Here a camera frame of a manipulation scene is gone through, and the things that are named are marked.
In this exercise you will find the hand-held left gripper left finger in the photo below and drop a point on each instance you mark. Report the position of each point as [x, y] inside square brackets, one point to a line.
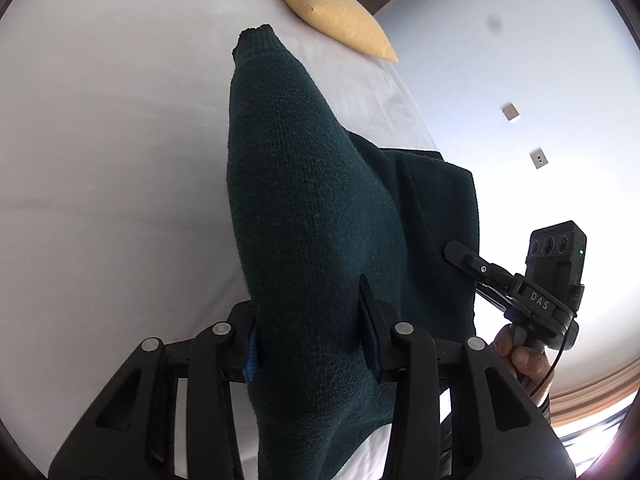
[251, 355]

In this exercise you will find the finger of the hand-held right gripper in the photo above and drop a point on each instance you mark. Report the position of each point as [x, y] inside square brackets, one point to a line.
[475, 265]
[492, 297]

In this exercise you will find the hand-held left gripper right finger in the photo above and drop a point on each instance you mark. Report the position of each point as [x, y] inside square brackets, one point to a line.
[371, 340]

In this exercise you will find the dark green knit sweater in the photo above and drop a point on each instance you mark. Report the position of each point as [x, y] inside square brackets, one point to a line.
[310, 210]

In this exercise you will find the person's right forearm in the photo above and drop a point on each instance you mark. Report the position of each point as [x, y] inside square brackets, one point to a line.
[546, 412]

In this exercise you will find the person's right hand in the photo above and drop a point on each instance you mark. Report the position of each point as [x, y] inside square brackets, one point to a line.
[530, 367]

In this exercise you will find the wooden trim strip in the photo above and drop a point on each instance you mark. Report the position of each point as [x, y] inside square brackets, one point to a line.
[595, 390]

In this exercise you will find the white bed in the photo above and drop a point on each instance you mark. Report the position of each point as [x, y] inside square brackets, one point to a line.
[115, 135]

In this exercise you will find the yellow pillow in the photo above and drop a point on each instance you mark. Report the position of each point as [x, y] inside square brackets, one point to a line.
[335, 15]

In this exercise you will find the white wall socket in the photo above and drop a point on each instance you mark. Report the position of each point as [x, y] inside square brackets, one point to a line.
[539, 158]
[511, 111]

